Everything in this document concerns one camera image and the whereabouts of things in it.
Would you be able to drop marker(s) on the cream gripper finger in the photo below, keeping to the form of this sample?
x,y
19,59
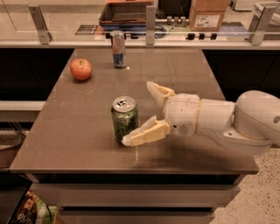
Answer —
x,y
159,93
151,131

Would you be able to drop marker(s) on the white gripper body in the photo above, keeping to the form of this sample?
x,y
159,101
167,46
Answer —
x,y
183,114

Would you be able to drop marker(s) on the green LaCroix soda can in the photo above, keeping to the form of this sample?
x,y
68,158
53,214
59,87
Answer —
x,y
124,113

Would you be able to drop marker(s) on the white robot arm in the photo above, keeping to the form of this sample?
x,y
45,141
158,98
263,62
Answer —
x,y
249,125

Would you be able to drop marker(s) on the Red Bull can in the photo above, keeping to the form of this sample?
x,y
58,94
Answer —
x,y
118,49

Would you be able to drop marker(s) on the red apple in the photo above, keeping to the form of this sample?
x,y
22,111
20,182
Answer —
x,y
81,69

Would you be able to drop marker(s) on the dark tray bin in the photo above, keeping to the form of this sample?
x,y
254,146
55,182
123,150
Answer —
x,y
125,13

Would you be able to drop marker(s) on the cardboard box with label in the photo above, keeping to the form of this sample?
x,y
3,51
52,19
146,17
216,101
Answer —
x,y
207,15

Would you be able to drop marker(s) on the upper grey cabinet drawer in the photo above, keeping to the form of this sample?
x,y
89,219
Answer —
x,y
130,195

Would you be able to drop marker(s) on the grey cabinet drawer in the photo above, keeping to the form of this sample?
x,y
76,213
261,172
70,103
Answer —
x,y
135,217
130,195

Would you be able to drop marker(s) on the lower grey cabinet drawer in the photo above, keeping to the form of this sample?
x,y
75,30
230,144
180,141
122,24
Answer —
x,y
135,217

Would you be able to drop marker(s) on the brown basket at left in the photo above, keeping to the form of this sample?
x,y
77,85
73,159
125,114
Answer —
x,y
10,143

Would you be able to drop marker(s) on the snack bag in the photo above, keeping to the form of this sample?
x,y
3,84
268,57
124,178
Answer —
x,y
33,210

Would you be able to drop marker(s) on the middle metal glass bracket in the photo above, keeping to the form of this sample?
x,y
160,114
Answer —
x,y
150,24

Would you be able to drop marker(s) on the metal glass bracket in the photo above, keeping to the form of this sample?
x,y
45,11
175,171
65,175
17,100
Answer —
x,y
150,24
44,36
265,23

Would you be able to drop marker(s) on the right metal glass bracket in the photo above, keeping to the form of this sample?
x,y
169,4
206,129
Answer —
x,y
265,23

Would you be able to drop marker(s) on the left metal glass bracket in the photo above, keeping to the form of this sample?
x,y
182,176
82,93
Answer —
x,y
44,36

